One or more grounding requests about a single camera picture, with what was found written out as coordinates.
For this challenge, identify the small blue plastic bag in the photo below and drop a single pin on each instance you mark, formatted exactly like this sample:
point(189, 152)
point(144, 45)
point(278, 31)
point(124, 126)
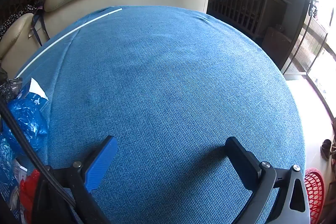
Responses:
point(6, 158)

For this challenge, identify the blue tablecloth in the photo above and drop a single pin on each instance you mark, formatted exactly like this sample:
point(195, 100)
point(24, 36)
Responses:
point(170, 82)

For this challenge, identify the white barcode box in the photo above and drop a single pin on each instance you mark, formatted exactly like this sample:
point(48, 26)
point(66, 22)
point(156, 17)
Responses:
point(18, 174)

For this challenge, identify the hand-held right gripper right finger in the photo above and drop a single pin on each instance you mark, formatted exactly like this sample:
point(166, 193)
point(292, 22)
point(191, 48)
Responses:
point(242, 161)

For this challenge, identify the floral cloth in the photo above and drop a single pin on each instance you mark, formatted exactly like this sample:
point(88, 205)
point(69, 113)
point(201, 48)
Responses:
point(15, 18)

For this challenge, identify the brown slatted door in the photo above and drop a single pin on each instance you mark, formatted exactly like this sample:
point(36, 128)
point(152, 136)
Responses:
point(312, 40)

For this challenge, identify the red plastic bag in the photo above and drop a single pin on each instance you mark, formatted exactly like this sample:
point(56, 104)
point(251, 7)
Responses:
point(29, 187)

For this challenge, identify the small brown cardboard box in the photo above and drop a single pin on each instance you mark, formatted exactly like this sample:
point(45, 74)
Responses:
point(275, 45)

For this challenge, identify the large blue plastic bag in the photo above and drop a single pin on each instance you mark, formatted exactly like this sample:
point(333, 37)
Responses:
point(26, 121)

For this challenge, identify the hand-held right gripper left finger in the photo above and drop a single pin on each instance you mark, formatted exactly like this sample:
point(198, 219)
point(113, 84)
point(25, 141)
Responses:
point(101, 163)

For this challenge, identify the light blue paper box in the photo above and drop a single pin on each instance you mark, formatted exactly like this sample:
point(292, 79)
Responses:
point(31, 98)

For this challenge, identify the red plastic mesh basket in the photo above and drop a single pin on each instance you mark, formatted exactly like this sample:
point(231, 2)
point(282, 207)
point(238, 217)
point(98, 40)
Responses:
point(313, 192)

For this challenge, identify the white thin strip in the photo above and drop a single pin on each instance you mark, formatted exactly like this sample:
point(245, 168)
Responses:
point(65, 35)

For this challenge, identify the brown slipper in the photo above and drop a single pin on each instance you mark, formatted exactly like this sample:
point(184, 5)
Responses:
point(326, 144)
point(325, 154)

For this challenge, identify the wooden crib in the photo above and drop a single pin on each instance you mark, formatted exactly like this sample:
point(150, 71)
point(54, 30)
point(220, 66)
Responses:
point(236, 3)

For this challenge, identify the black plastic bag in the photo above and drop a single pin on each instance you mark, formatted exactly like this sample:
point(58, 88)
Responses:
point(9, 87)

